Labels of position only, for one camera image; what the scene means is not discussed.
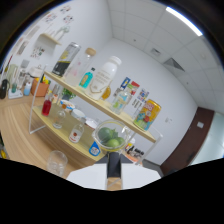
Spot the clear bottle with red label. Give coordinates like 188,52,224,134
68,117,86,144

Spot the glass jar of limes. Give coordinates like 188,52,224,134
91,119,132,154

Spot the silver soda water can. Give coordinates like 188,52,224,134
51,41,82,78

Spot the blue liquid bottle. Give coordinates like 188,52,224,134
88,140,102,158

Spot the clear glass with ice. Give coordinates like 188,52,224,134
46,149,69,178

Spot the white bowl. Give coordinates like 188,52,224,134
84,117,99,129
71,108,86,121

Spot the yellow drink can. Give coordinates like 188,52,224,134
133,98,162,132

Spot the dark brown door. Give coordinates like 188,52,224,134
160,106,216,176

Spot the clear bottle with cork stopper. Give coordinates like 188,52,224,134
52,105,67,130

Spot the blue rimmed bowl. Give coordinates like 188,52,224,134
59,99,76,112

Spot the clear bottle with green cap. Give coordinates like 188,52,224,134
111,87,130,115

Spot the red liquid bottle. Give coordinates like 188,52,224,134
41,91,54,118

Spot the green potted plant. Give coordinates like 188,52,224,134
61,88,77,100

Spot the small teal bottle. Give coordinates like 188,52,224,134
78,67,97,90

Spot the large white bottle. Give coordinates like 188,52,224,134
84,55,123,101

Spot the orange pot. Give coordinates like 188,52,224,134
30,78,50,98

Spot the small light blue bottle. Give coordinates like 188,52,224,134
23,81,33,97

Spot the glass jar with cork lid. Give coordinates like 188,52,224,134
64,47,97,88

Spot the ceiling air vent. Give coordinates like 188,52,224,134
163,57,185,72

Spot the black handbag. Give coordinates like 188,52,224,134
0,78,10,100

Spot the white frame wooden shelf rack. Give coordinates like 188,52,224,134
28,64,164,168

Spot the red wall card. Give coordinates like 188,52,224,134
129,80,141,96

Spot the blue and yellow wall card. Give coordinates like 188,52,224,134
119,76,132,90

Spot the wooden wall shelf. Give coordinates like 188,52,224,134
39,32,63,46

